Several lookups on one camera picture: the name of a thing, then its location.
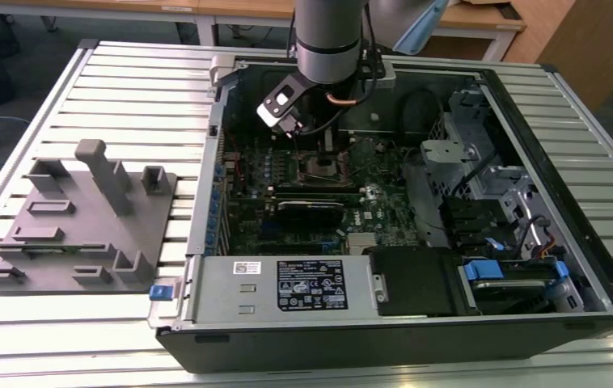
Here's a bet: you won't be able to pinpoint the CPU socket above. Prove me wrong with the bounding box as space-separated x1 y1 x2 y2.
295 151 355 187

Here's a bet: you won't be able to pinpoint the silver disk bay cage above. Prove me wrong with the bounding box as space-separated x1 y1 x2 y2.
417 89 534 248

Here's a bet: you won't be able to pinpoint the green motherboard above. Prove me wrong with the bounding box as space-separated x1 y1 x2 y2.
217 128 432 258

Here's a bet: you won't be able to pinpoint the black graphics card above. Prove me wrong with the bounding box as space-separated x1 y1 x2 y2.
275 199 347 232

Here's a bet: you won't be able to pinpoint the silver chipset heat sink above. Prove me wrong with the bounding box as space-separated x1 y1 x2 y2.
345 232 381 248

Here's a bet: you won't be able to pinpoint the wooden desk white legs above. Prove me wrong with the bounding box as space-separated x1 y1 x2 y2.
0 0 216 45
197 0 527 62

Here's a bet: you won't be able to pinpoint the blue disk carrier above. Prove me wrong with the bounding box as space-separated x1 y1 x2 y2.
459 259 570 294

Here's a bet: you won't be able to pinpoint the silver power supply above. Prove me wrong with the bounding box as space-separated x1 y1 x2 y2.
184 255 380 324

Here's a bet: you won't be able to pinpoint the wooden cabinet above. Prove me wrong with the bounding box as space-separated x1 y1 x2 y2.
503 0 613 112

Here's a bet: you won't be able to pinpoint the silver hard disk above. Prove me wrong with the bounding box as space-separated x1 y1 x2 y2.
469 279 548 293

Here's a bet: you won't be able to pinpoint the grey parts rack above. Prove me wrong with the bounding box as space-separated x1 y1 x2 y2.
0 138 180 295

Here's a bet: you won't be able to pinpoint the black PC case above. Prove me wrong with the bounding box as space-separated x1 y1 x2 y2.
146 54 613 375

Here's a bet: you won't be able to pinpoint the green RAM stick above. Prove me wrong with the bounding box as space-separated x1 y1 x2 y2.
19 243 81 256

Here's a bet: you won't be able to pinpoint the copper coloured cable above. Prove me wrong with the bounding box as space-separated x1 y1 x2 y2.
323 91 363 109

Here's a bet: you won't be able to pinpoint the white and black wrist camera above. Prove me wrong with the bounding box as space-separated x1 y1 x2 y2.
256 74 319 138

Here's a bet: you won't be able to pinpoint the black camera cable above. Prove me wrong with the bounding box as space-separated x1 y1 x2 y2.
360 11 388 82

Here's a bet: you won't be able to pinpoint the thin black cable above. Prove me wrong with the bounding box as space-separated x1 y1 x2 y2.
448 147 499 201

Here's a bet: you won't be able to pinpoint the black plastic bracket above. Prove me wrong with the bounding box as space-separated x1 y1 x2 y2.
437 196 510 254

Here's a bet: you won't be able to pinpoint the black cable with plug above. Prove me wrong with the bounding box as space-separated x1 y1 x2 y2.
515 214 551 254

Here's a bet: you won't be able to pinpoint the coloured power wires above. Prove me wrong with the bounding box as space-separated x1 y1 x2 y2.
532 237 559 259

